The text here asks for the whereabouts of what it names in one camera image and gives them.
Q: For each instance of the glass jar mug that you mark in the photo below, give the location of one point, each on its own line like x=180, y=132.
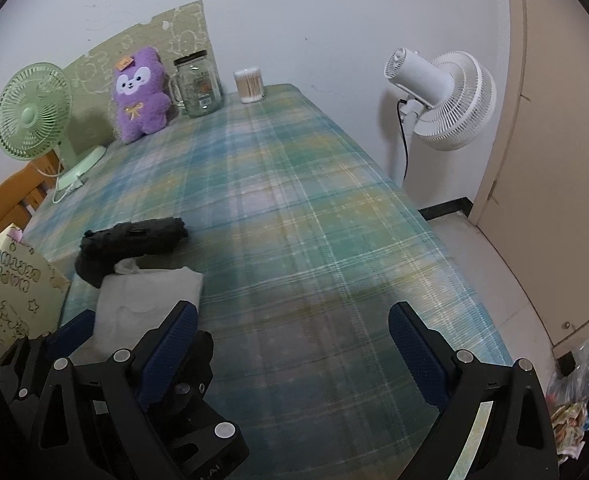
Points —
x=199, y=87

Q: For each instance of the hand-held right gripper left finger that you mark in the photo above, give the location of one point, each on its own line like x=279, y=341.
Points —
x=169, y=350

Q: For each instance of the white standing fan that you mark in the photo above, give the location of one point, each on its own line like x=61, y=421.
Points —
x=449, y=100

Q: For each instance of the green desk fan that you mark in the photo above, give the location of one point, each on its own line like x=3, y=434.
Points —
x=29, y=115

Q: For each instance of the yellow patterned gift bag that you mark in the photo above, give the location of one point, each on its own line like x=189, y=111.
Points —
x=19, y=280

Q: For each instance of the pile of plastic bags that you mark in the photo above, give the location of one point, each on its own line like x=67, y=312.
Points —
x=582, y=400

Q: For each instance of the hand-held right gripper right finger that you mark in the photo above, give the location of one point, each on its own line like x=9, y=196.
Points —
x=419, y=355

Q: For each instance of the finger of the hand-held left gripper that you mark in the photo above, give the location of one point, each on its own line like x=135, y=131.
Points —
x=72, y=330
x=204, y=410

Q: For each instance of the green patterned wall board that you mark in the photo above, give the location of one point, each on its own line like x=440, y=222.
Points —
x=174, y=30

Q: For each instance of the black cloth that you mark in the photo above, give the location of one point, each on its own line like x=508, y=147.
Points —
x=124, y=242

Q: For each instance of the white cloth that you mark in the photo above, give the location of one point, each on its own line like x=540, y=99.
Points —
x=144, y=295

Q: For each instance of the wooden chair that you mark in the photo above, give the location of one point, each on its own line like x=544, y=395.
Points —
x=9, y=200

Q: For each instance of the beige door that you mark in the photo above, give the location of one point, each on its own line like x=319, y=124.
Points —
x=564, y=185

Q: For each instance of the purple plush toy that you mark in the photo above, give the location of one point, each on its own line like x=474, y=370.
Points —
x=142, y=100

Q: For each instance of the cotton swab container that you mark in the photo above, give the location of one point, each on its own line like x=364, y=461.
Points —
x=249, y=87

